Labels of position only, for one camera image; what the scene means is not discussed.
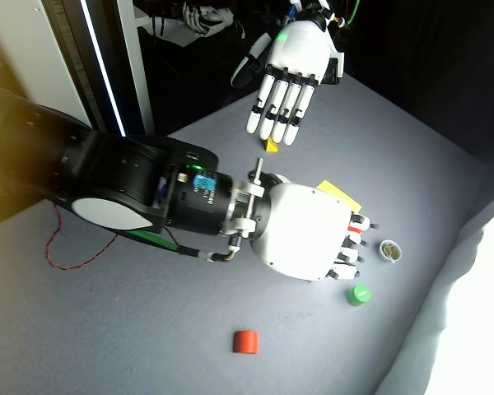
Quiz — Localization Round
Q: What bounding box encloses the large yellow cube block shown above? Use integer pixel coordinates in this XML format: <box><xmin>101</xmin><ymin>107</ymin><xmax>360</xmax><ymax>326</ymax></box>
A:
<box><xmin>315</xmin><ymin>179</ymin><xmax>363</xmax><ymax>213</ymax></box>

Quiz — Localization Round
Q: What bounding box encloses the green cylinder block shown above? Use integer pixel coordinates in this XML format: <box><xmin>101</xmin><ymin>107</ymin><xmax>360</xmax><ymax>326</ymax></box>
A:
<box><xmin>345</xmin><ymin>283</ymin><xmax>372</xmax><ymax>308</ymax></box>

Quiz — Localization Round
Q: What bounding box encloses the red half-cylinder block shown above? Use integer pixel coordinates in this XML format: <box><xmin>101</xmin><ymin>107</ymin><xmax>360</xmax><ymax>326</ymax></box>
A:
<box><xmin>232</xmin><ymin>329</ymin><xmax>260</xmax><ymax>355</ymax></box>

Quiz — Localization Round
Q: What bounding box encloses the spare white robot hand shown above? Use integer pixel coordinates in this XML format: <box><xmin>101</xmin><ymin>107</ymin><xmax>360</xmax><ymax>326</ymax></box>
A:
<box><xmin>182</xmin><ymin>2</ymin><xmax>235</xmax><ymax>38</ymax></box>

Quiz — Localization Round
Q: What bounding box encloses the grey table cloth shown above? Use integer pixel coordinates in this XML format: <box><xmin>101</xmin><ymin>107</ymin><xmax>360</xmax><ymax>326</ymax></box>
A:
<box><xmin>0</xmin><ymin>57</ymin><xmax>494</xmax><ymax>395</ymax></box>

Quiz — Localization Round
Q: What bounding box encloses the white sheet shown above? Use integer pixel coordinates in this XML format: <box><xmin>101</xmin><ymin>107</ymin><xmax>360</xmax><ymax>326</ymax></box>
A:
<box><xmin>374</xmin><ymin>201</ymin><xmax>494</xmax><ymax>395</ymax></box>

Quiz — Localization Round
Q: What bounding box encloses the white cabinet column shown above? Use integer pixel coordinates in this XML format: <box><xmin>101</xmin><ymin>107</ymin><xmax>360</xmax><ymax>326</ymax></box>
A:
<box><xmin>0</xmin><ymin>0</ymin><xmax>156</xmax><ymax>137</ymax></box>

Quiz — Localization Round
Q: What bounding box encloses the red cable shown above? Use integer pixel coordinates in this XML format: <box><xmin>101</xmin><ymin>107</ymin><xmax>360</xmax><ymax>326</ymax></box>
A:
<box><xmin>44</xmin><ymin>203</ymin><xmax>120</xmax><ymax>272</ymax></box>

